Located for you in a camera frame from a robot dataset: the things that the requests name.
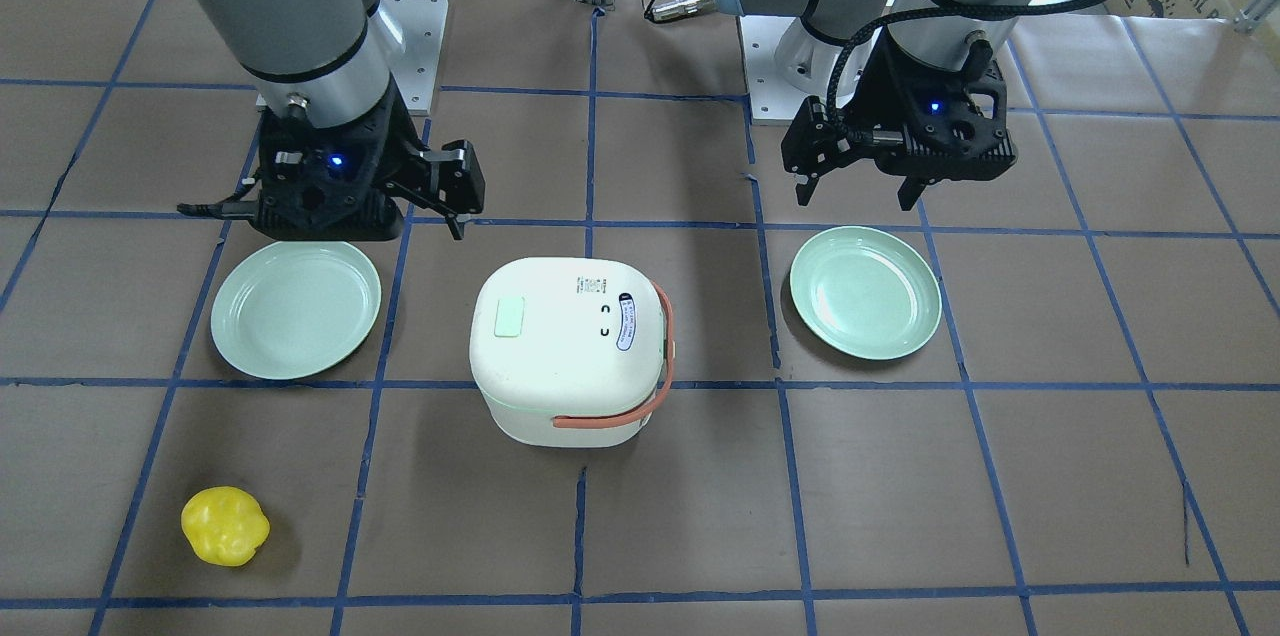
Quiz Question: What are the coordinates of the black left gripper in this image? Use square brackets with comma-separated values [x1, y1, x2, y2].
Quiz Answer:
[795, 35, 1018, 212]

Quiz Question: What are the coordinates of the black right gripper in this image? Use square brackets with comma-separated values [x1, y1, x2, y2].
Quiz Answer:
[250, 81, 466, 241]

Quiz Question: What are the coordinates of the white rice cooker orange handle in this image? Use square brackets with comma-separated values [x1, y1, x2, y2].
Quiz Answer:
[468, 257, 676, 449]

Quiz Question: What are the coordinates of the green plate near right arm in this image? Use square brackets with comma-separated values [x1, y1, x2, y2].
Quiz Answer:
[210, 241, 381, 380]

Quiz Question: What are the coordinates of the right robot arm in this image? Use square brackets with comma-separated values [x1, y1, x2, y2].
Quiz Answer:
[177, 0, 485, 241]

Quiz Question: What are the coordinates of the green plate near left arm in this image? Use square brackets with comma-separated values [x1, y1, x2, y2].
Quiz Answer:
[788, 227, 942, 361]

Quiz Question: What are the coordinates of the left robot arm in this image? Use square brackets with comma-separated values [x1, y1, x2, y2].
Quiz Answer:
[716, 0, 1032, 209]

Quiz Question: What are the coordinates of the yellow crumpled toy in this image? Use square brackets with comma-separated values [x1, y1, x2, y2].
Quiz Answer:
[180, 486, 271, 568]

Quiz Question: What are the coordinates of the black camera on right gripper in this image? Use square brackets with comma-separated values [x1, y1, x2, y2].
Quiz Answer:
[420, 139, 486, 218]

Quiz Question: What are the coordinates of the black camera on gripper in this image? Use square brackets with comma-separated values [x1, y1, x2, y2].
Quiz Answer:
[420, 139, 486, 218]
[781, 95, 859, 179]

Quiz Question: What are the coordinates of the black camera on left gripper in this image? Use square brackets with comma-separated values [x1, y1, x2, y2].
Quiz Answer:
[781, 95, 859, 179]

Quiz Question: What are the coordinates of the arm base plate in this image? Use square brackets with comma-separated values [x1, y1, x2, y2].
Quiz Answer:
[739, 15, 840, 125]
[255, 0, 449, 116]

